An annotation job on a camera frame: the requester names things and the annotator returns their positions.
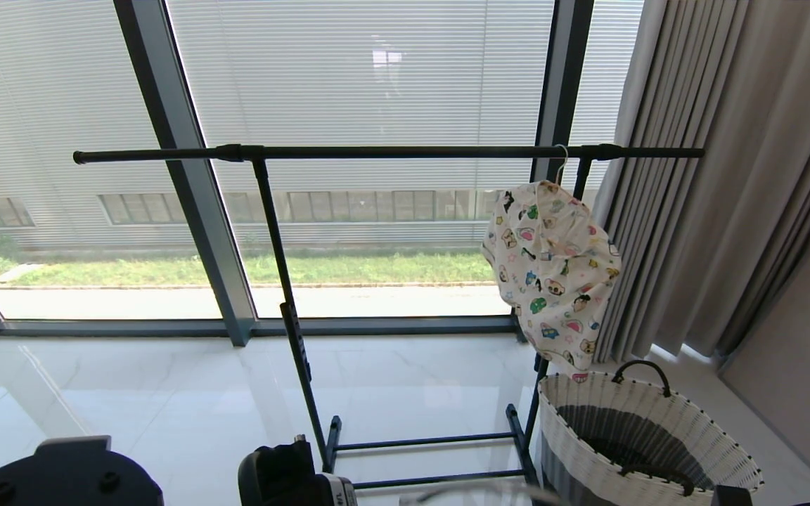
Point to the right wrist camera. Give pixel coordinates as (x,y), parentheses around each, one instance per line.
(732,497)

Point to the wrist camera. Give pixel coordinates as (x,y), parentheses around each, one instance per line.
(278,471)
(732,497)

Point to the pink clothes hanger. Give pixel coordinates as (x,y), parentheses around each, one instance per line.
(489,485)
(561,172)

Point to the window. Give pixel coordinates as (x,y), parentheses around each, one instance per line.
(377,70)

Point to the white laundry basket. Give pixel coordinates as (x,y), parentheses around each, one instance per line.
(588,464)

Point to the cream printed garment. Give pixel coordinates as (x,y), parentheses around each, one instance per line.
(553,281)

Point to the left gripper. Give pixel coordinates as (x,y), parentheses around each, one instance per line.
(338,492)

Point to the black clothes rack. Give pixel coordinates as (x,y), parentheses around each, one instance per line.
(377,151)

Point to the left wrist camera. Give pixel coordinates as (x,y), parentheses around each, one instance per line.
(278,471)

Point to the beige curtain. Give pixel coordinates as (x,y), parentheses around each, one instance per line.
(728,140)

